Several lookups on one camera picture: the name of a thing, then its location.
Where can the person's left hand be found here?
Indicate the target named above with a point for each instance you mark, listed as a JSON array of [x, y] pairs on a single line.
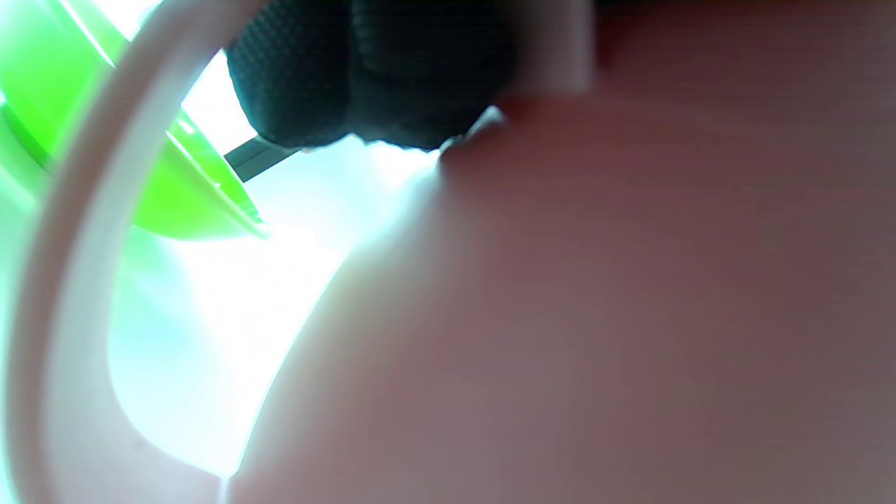
[[364, 70]]

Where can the small green plastic bowl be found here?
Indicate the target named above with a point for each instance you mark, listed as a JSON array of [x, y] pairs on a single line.
[[189, 199]]

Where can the pink plastic salad bowl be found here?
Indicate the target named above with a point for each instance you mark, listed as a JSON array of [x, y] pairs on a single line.
[[560, 315]]

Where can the black window frame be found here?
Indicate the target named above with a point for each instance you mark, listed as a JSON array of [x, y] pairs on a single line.
[[255, 157]]

